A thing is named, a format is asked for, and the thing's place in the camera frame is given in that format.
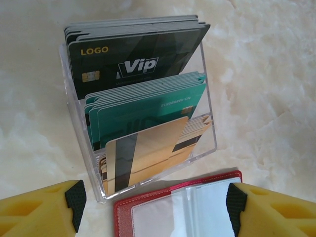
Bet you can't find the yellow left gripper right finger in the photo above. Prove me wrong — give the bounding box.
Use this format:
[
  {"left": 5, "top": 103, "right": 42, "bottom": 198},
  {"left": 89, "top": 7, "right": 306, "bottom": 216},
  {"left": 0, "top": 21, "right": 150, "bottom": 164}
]
[{"left": 226, "top": 182, "right": 316, "bottom": 237}]

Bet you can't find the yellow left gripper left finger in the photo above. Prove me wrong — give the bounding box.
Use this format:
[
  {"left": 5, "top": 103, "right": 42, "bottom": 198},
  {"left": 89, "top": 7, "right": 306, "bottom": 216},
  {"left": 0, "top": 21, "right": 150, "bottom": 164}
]
[{"left": 0, "top": 179, "right": 86, "bottom": 237}]

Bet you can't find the red leather card holder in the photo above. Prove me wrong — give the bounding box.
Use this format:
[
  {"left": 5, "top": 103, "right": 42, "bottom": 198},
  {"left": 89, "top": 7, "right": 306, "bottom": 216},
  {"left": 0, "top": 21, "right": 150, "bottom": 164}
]
[{"left": 113, "top": 169, "right": 244, "bottom": 237}]

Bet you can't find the gold magnetic stripe card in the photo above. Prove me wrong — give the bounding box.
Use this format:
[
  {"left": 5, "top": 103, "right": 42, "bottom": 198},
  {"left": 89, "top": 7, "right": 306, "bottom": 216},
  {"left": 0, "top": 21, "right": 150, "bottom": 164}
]
[{"left": 105, "top": 116, "right": 190, "bottom": 194}]

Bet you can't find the tan striped card block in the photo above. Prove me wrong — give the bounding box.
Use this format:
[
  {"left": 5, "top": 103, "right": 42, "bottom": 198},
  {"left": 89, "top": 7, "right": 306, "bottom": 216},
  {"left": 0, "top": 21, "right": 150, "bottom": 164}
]
[{"left": 58, "top": 40, "right": 218, "bottom": 200}]

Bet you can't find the gold card stack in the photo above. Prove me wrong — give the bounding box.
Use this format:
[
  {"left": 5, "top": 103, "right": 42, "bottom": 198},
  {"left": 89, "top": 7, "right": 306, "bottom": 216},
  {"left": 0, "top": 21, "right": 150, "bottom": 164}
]
[{"left": 98, "top": 116, "right": 213, "bottom": 195}]

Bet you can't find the teal card stack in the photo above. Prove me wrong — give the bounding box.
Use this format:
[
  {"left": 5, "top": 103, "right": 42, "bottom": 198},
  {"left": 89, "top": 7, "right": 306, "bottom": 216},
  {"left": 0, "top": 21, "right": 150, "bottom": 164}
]
[{"left": 84, "top": 71, "right": 207, "bottom": 152}]

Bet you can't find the black vip card stack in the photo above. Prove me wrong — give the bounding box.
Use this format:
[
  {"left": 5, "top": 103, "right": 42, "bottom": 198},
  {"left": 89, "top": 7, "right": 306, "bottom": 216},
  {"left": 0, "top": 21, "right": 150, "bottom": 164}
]
[{"left": 64, "top": 15, "right": 211, "bottom": 101}]

